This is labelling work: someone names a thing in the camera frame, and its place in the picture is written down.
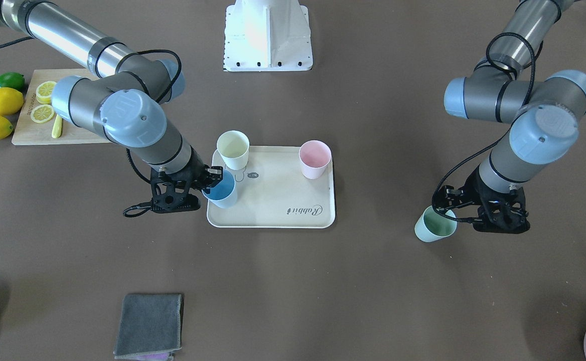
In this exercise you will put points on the pink plastic cup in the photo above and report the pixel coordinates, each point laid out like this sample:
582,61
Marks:
314,157

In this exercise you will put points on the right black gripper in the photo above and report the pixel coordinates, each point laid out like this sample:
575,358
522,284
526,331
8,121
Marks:
196,175

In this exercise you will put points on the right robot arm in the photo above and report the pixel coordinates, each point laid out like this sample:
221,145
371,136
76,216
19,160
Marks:
123,104

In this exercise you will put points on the blue plastic cup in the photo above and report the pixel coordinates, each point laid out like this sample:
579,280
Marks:
225,194

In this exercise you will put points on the green lime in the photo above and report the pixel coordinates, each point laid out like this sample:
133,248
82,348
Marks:
13,80

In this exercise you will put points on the grey folded cloth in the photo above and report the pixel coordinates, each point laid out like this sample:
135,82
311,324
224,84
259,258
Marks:
149,326

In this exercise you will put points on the yellow plastic cup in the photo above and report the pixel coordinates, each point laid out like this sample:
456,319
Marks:
233,146

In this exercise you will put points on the yellow plastic knife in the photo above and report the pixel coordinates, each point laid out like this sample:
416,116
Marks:
56,131

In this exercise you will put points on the green plastic cup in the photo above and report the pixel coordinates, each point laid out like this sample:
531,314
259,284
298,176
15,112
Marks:
431,226

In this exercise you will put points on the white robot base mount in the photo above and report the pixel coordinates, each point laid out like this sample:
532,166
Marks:
267,36

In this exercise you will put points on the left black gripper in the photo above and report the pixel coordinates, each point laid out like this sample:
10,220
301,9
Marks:
474,189

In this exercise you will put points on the cream rabbit tray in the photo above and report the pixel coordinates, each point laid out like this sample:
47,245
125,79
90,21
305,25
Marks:
273,193

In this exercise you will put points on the lemon slice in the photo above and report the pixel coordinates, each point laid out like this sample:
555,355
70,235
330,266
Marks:
43,93
42,113

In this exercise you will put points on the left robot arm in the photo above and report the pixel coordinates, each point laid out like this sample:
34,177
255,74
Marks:
543,119

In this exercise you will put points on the lemon slice upper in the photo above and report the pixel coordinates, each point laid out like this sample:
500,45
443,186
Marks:
42,113

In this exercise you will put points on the lemon slice lower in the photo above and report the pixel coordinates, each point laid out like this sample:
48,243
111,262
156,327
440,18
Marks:
43,93

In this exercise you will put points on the wooden cutting board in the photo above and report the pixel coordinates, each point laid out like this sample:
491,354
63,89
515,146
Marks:
27,132

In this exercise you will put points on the whole lemon upper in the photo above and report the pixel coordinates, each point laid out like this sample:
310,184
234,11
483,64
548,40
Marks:
11,101

